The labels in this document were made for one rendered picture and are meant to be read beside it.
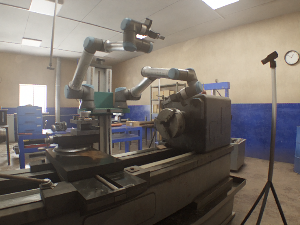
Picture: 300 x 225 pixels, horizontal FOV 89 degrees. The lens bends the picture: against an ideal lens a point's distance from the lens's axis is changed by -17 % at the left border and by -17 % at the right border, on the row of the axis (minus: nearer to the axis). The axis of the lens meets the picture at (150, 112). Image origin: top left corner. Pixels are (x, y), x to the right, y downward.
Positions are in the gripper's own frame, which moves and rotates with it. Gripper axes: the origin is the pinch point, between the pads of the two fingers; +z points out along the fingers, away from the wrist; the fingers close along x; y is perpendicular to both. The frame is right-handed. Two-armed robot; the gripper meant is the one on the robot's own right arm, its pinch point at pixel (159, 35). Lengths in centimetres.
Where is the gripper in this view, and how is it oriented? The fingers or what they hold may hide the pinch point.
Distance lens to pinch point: 147.0
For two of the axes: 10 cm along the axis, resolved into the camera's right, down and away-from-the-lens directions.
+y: -4.4, 7.4, 5.1
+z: 7.4, -0.2, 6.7
